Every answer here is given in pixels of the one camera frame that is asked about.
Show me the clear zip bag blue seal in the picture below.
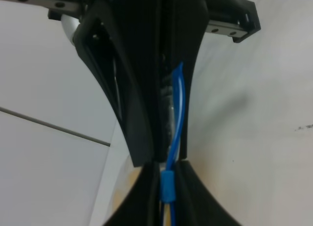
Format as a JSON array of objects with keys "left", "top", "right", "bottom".
[{"left": 159, "top": 63, "right": 185, "bottom": 226}]

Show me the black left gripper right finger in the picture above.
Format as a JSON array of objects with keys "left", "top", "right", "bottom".
[{"left": 175, "top": 160, "right": 239, "bottom": 226}]

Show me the blue zipper slider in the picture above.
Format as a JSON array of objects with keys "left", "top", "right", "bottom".
[{"left": 160, "top": 170, "right": 176, "bottom": 203}]

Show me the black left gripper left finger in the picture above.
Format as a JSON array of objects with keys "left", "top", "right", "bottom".
[{"left": 105, "top": 162, "right": 160, "bottom": 226}]

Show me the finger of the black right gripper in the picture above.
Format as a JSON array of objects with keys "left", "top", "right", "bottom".
[{"left": 74, "top": 0, "right": 160, "bottom": 166}]

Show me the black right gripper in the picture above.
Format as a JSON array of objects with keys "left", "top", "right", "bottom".
[{"left": 4, "top": 0, "right": 261, "bottom": 159}]

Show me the silver camera on right gripper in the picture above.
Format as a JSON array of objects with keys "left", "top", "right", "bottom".
[{"left": 61, "top": 14, "right": 80, "bottom": 45}]

